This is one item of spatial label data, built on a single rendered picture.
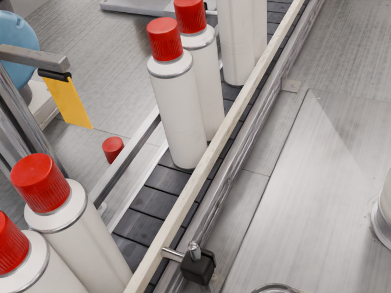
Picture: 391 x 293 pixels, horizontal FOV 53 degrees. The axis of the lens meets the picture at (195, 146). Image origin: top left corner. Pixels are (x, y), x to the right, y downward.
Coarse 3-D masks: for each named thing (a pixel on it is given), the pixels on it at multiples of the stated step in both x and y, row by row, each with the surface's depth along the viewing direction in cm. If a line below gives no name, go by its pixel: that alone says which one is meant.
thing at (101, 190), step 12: (216, 36) 60; (156, 108) 50; (144, 120) 49; (156, 120) 49; (144, 132) 48; (132, 144) 47; (120, 156) 45; (132, 156) 46; (108, 168) 45; (120, 168) 45; (108, 180) 43; (96, 192) 42; (108, 192) 44; (96, 204) 42
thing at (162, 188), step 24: (288, 0) 80; (240, 120) 59; (168, 168) 54; (216, 168) 53; (144, 192) 52; (168, 192) 51; (144, 216) 49; (192, 216) 49; (120, 240) 47; (144, 240) 47
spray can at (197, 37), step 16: (176, 0) 43; (192, 0) 43; (176, 16) 44; (192, 16) 43; (192, 32) 44; (208, 32) 45; (192, 48) 45; (208, 48) 45; (208, 64) 47; (208, 80) 48; (208, 96) 50; (208, 112) 52; (208, 128) 54
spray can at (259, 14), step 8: (256, 0) 58; (264, 0) 59; (256, 8) 59; (264, 8) 60; (256, 16) 60; (264, 16) 61; (256, 24) 61; (264, 24) 62; (256, 32) 62; (264, 32) 63; (256, 40) 63; (264, 40) 64; (256, 48) 64; (264, 48) 65; (256, 56) 65; (256, 64) 66
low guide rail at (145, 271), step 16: (304, 0) 76; (288, 16) 70; (272, 48) 64; (256, 80) 60; (240, 96) 57; (240, 112) 56; (224, 128) 53; (224, 144) 53; (208, 160) 50; (192, 176) 48; (192, 192) 47; (176, 208) 45; (176, 224) 45; (160, 240) 43; (144, 256) 42; (160, 256) 43; (144, 272) 40; (128, 288) 40; (144, 288) 41
